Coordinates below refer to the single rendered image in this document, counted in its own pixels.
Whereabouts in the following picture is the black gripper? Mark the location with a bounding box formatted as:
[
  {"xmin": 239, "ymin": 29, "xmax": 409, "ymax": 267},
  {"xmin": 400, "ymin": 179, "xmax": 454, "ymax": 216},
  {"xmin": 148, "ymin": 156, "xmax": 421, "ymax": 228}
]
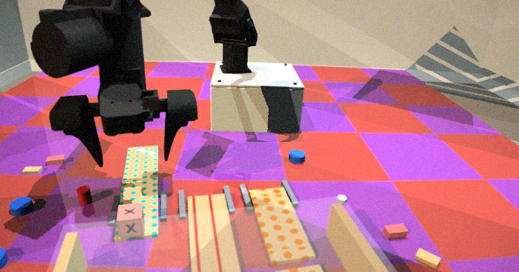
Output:
[{"xmin": 49, "ymin": 56, "xmax": 198, "ymax": 167}]

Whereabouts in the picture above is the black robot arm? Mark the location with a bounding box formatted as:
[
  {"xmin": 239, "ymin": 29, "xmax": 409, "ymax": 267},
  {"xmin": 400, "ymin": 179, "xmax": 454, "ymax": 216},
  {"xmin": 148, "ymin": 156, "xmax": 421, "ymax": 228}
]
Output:
[{"xmin": 31, "ymin": 0, "xmax": 257, "ymax": 136}]

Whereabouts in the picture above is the cream strip with red stripes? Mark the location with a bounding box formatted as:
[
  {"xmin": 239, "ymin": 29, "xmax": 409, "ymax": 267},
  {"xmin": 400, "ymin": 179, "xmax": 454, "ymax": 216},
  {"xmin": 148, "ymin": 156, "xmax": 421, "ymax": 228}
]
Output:
[{"xmin": 187, "ymin": 194, "xmax": 227, "ymax": 213}]

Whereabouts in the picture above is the salmon pink block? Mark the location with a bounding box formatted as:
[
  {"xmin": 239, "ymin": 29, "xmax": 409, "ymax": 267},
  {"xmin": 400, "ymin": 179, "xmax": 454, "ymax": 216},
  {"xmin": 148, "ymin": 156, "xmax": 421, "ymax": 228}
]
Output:
[
  {"xmin": 46, "ymin": 155, "xmax": 65, "ymax": 166},
  {"xmin": 383, "ymin": 224, "xmax": 408, "ymax": 239}
]

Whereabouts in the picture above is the red cylinder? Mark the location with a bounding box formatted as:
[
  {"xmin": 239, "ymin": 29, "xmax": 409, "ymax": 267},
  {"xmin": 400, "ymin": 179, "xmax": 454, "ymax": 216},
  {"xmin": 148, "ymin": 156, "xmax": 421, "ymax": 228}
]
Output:
[{"xmin": 77, "ymin": 185, "xmax": 92, "ymax": 205}]

